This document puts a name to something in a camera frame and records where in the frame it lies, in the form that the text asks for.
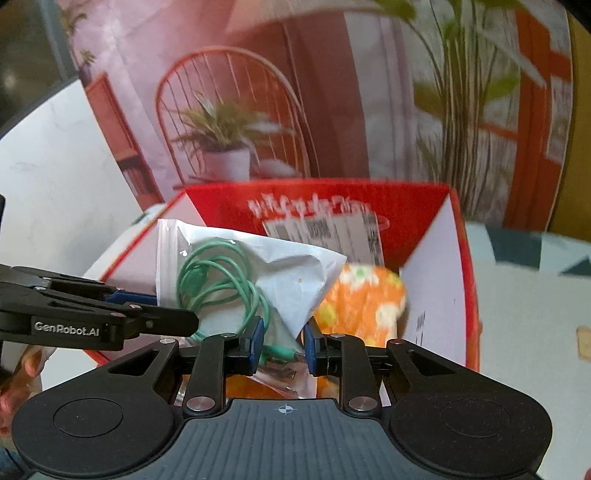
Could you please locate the clear white plastic bag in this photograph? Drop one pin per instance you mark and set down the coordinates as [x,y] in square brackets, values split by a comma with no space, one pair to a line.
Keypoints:
[295,263]

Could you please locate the light wooden panel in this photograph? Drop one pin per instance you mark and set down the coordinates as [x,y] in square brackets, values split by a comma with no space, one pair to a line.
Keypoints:
[577,138]

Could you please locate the orange floral soft cloth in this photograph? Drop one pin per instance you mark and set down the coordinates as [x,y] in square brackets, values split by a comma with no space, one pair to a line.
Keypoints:
[364,300]

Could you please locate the person's left hand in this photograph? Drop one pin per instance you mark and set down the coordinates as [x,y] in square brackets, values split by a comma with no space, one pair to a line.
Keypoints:
[28,365]

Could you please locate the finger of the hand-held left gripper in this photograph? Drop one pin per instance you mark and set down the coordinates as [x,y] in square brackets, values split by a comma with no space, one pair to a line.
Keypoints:
[134,299]
[171,321]

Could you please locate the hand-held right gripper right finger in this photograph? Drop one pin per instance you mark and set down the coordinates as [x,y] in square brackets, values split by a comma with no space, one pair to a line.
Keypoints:
[311,347]

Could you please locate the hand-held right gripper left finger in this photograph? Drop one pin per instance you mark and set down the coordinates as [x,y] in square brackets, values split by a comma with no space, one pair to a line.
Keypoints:
[256,344]

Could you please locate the printed room scene backdrop cloth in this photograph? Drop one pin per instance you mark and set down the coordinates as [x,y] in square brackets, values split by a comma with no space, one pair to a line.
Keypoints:
[323,92]

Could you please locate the dark window with grey frame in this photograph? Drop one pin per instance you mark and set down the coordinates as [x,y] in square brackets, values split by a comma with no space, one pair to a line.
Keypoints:
[27,50]

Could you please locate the red strawberry print cardboard box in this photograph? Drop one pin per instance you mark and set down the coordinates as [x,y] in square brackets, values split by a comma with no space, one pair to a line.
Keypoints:
[221,207]

